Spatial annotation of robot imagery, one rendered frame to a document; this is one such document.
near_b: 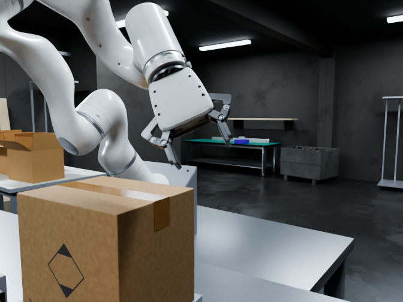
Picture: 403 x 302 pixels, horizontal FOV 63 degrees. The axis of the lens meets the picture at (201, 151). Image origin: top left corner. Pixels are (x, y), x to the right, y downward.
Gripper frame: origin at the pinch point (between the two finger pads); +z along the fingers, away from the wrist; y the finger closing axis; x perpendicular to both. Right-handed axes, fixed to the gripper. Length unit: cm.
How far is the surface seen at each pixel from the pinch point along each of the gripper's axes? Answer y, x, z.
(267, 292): 0, -43, 26
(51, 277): 38.0, -14.0, 6.3
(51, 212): 31.9, -7.9, -4.1
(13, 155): 138, -164, -126
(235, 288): 7.0, -43.5, 22.3
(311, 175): -158, -573, -96
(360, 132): -290, -598, -140
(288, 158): -139, -590, -148
